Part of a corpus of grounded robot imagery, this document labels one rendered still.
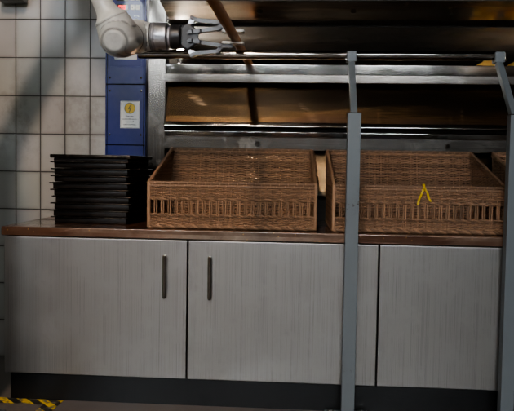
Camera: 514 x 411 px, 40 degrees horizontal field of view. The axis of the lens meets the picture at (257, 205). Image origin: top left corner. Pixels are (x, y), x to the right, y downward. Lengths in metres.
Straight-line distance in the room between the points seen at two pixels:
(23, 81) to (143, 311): 1.14
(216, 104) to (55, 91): 0.64
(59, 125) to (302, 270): 1.21
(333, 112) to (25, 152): 1.23
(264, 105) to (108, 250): 0.88
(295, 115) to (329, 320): 0.87
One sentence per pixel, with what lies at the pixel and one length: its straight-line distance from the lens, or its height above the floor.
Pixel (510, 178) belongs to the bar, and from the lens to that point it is 2.26.
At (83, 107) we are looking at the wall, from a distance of 2.92.
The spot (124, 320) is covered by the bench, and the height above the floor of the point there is 0.28.
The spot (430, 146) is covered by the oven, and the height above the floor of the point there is 0.87.
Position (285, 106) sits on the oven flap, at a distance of 2.79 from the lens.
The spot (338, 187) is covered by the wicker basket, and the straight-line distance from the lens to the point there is 2.27.
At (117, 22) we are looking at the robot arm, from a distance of 2.16.
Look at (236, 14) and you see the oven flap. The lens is 2.84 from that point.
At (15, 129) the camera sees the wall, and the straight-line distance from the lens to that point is 3.01.
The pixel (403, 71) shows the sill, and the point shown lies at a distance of 2.82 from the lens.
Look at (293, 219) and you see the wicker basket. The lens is 2.29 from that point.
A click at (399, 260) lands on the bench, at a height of 0.50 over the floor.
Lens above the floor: 0.79
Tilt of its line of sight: 3 degrees down
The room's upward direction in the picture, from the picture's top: 1 degrees clockwise
